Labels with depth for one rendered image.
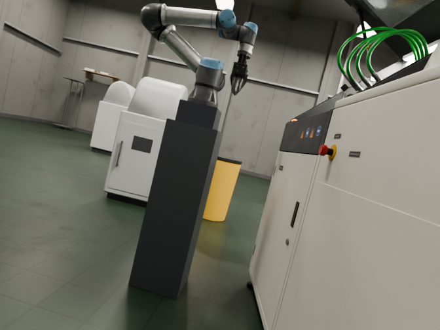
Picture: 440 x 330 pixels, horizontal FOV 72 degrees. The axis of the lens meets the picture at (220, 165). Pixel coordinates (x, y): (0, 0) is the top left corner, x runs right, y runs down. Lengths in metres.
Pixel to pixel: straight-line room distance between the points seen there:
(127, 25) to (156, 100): 9.26
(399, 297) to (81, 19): 12.77
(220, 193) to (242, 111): 7.70
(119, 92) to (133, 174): 3.94
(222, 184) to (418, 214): 2.44
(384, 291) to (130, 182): 2.54
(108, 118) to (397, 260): 6.33
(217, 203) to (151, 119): 1.01
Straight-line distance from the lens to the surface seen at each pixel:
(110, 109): 6.67
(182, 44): 1.70
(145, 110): 2.98
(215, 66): 1.48
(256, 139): 10.41
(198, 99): 1.43
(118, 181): 2.98
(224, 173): 2.92
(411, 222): 0.62
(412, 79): 0.76
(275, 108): 10.53
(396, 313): 0.63
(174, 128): 1.39
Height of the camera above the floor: 0.74
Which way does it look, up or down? 4 degrees down
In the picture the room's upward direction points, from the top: 14 degrees clockwise
